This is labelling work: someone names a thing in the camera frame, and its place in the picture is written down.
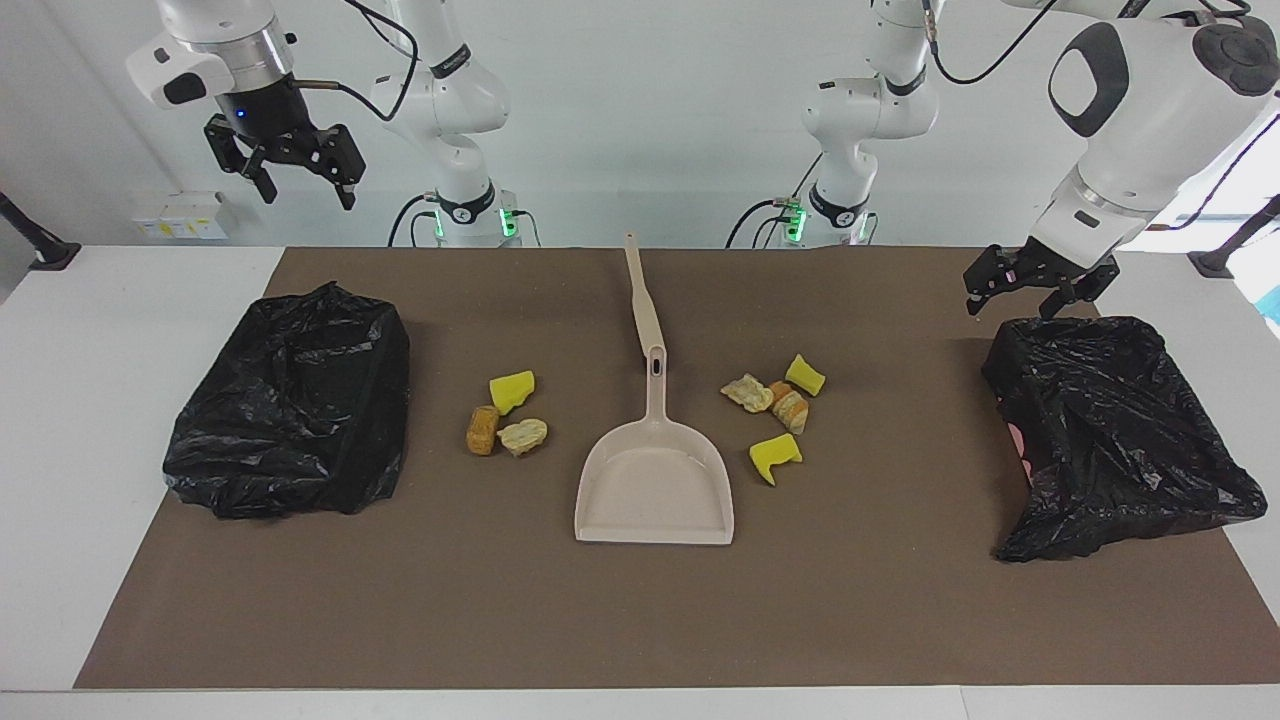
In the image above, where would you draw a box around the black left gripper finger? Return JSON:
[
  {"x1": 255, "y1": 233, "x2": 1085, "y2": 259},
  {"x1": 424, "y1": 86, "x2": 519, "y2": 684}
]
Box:
[
  {"x1": 963, "y1": 245, "x2": 1021, "y2": 316},
  {"x1": 1040, "y1": 262, "x2": 1119, "y2": 321}
]

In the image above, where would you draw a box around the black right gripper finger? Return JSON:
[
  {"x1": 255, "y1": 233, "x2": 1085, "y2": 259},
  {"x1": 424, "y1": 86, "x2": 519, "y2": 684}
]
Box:
[
  {"x1": 205, "y1": 115, "x2": 279, "y2": 206},
  {"x1": 315, "y1": 124, "x2": 366, "y2": 211}
]

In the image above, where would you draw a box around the small yellow sponge wedge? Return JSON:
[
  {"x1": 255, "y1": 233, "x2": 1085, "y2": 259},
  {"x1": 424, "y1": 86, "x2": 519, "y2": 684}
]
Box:
[{"x1": 784, "y1": 354, "x2": 827, "y2": 398}]

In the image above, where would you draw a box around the striped orange croissant toy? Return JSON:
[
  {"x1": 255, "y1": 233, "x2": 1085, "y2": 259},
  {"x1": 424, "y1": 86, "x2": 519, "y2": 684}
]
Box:
[{"x1": 769, "y1": 381, "x2": 810, "y2": 436}]

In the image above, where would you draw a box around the beige foam chunk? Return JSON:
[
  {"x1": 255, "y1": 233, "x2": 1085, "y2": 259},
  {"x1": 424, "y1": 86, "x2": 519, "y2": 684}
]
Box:
[
  {"x1": 720, "y1": 374, "x2": 774, "y2": 414},
  {"x1": 498, "y1": 418, "x2": 549, "y2": 458}
]

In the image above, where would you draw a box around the yellow sponge chunk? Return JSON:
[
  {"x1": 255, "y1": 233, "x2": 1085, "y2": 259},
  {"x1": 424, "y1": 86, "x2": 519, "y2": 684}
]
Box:
[{"x1": 489, "y1": 370, "x2": 536, "y2": 416}]

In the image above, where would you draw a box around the notched yellow sponge piece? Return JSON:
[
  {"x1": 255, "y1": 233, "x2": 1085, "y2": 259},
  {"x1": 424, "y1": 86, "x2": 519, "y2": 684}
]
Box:
[{"x1": 748, "y1": 433, "x2": 804, "y2": 488}]

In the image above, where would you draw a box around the beige hand brush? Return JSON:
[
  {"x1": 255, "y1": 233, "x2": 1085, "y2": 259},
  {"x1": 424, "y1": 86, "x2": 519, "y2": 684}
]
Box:
[{"x1": 624, "y1": 233, "x2": 668, "y2": 364}]

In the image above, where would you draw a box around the beige plastic dustpan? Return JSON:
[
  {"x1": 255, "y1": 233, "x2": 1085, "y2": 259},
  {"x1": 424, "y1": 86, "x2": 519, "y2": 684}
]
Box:
[{"x1": 574, "y1": 345, "x2": 735, "y2": 546}]

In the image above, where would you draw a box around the black bag on pink bin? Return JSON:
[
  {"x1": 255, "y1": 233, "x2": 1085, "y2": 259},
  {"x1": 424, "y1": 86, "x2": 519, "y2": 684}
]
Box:
[{"x1": 981, "y1": 316, "x2": 1269, "y2": 563}]

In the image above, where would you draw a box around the black trash bag bin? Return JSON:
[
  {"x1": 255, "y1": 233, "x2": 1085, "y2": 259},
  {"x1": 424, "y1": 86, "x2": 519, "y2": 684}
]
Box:
[{"x1": 163, "y1": 281, "x2": 412, "y2": 520}]

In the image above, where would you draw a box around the brown table mat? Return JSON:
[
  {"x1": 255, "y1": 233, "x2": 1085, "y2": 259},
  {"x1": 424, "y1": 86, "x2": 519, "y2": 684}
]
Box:
[{"x1": 73, "y1": 247, "x2": 1280, "y2": 690}]

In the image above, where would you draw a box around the black base cable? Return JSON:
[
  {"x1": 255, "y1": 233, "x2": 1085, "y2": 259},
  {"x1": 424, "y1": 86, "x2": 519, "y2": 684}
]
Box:
[
  {"x1": 726, "y1": 150, "x2": 823, "y2": 249},
  {"x1": 388, "y1": 195, "x2": 441, "y2": 248}
]

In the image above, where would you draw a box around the white wall socket box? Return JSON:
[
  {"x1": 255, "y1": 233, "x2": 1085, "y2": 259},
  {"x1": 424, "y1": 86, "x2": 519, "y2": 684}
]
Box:
[{"x1": 133, "y1": 192, "x2": 230, "y2": 241}]

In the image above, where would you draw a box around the black camera stand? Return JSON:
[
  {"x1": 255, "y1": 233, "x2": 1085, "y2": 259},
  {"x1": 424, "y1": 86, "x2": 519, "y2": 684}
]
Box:
[
  {"x1": 0, "y1": 192, "x2": 82, "y2": 271},
  {"x1": 1188, "y1": 195, "x2": 1280, "y2": 279}
]

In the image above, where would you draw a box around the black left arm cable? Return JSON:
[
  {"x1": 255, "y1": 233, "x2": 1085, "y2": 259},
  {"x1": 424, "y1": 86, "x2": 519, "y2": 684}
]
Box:
[{"x1": 925, "y1": 0, "x2": 1063, "y2": 87}]

